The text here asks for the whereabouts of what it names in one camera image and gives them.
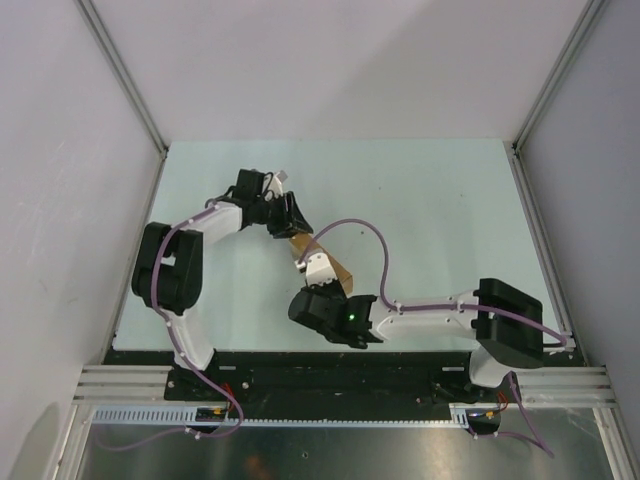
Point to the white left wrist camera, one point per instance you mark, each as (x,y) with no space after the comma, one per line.
(273,184)

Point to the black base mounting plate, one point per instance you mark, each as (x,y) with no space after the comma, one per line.
(439,376)

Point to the aluminium frame post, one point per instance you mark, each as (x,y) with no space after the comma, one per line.
(105,42)
(568,55)

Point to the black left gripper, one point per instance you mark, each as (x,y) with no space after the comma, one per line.
(291,222)

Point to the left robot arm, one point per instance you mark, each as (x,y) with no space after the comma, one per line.
(168,272)

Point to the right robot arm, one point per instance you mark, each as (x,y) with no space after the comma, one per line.
(504,321)

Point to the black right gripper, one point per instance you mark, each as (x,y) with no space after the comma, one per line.
(335,285)

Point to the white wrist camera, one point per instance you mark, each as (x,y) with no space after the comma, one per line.
(273,184)
(317,269)

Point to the aluminium frame post left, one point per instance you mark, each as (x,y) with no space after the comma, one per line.
(105,42)

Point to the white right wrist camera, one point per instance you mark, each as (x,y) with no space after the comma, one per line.
(317,269)

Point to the aluminium front rail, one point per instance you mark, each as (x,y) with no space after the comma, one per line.
(121,384)

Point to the brown cardboard express box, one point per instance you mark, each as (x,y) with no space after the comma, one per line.
(303,245)

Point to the aluminium frame post right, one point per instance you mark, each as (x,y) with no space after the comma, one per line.
(568,55)

